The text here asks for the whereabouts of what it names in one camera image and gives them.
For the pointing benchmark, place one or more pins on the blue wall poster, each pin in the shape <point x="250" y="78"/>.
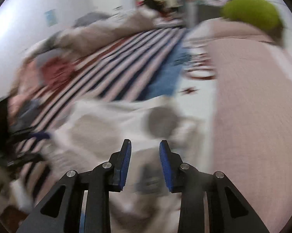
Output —
<point x="50" y="17"/>

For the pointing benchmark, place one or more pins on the beige grey rumpled duvet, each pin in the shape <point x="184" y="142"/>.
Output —
<point x="83" y="41"/>

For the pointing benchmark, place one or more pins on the striped diet coke bed blanket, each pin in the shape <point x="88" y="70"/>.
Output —
<point x="134" y="68"/>

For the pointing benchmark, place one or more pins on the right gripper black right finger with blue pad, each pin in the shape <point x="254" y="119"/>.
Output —
<point x="209" y="202"/>

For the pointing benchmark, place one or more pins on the pink knitted blanket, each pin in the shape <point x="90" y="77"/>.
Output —
<point x="253" y="123"/>

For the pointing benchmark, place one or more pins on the cream grey patterned pajama pant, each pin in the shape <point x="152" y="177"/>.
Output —
<point x="90" y="131"/>

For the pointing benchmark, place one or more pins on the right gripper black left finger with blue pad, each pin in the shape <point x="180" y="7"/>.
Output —
<point x="60" y="209"/>

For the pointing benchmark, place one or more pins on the cream knit sweater sleeve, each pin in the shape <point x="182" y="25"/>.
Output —
<point x="13" y="194"/>

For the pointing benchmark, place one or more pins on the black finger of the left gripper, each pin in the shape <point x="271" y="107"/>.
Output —
<point x="20" y="159"/>

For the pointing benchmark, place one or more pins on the green plush pillow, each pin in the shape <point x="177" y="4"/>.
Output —
<point x="258" y="13"/>

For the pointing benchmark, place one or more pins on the black white plush toy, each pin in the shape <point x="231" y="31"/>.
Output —
<point x="156" y="5"/>

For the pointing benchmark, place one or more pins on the dark red crumpled garment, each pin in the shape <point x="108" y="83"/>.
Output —
<point x="56" y="72"/>

